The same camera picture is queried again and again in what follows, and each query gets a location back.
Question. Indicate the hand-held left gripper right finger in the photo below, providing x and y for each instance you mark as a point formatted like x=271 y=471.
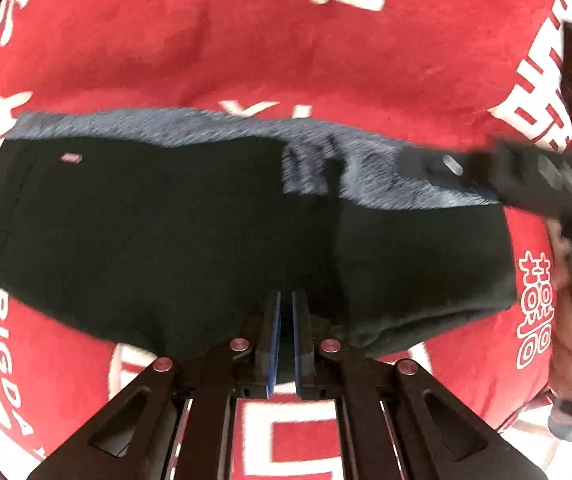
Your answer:
x=298 y=340

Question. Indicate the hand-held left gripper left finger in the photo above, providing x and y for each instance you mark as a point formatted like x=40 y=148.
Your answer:
x=276 y=340

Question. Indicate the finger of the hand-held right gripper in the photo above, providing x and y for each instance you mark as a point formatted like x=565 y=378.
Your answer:
x=431 y=165

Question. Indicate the black and grey shorts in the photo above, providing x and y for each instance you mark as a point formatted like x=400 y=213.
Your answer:
x=140 y=235

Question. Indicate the person's right hand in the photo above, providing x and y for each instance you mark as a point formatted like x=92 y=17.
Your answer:
x=566 y=340

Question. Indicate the red printed blanket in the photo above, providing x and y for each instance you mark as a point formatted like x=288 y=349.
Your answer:
x=215 y=50

